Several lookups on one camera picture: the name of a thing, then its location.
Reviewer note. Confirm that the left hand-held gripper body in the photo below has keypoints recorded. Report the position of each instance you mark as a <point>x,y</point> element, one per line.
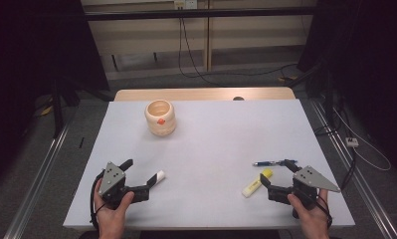
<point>111,179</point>

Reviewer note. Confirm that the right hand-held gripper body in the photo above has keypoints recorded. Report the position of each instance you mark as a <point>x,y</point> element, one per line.
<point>310,179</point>

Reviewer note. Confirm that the yellow highlighter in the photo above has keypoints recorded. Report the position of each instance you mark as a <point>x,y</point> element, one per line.
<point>252,189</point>

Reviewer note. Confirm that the blue pen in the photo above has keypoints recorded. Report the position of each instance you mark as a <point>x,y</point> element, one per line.
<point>267,163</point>

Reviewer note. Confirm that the cream ceramic pen holder cup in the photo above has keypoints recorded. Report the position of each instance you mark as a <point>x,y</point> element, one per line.
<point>159,127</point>

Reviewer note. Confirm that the person's left hand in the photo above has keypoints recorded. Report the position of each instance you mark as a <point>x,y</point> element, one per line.
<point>111,217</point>

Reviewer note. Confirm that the person's right hand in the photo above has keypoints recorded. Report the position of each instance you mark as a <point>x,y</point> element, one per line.
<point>313,219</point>

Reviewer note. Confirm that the small black floor item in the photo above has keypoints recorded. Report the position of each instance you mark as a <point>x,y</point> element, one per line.
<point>81,142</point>

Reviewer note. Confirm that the white power plug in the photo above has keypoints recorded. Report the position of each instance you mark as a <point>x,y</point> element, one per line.
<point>352,142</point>

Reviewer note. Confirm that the black tripod stand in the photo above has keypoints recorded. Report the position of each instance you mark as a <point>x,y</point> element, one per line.
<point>57,113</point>

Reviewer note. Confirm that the light wooden table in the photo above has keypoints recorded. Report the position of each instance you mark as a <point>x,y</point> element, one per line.
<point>186,94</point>

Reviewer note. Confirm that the yellow tape strip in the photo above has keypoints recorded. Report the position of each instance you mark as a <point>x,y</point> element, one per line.
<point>46,111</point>

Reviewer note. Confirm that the black curtain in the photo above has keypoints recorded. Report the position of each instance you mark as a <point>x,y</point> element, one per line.
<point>27,66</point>
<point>368,66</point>

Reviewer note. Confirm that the black horizontal bar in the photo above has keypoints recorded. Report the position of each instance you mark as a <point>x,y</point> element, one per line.
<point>153,14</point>

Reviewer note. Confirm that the aluminium floor rail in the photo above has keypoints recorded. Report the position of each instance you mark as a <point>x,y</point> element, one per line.
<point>37,179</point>
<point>355,172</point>

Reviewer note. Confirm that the light wooden post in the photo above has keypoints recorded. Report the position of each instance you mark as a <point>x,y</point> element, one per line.
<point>208,36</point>

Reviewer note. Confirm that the white wall outlet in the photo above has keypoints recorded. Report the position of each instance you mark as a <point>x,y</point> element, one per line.
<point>185,4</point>

